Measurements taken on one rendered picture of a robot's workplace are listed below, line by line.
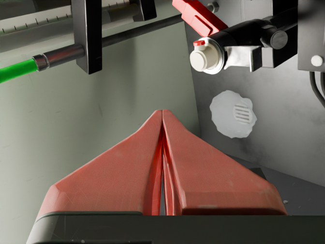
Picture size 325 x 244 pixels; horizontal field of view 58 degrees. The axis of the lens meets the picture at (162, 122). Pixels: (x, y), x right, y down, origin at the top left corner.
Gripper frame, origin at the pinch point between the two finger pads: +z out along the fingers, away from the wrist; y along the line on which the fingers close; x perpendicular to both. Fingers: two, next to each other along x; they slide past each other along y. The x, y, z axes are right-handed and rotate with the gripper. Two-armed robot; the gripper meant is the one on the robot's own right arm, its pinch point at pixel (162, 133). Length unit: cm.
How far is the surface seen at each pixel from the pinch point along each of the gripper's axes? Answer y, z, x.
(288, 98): -20.8, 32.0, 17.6
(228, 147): -14, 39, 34
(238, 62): -5.4, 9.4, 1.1
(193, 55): -2.3, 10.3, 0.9
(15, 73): 15.6, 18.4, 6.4
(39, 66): 13.6, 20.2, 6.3
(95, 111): 11.2, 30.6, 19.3
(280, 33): -9.0, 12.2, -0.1
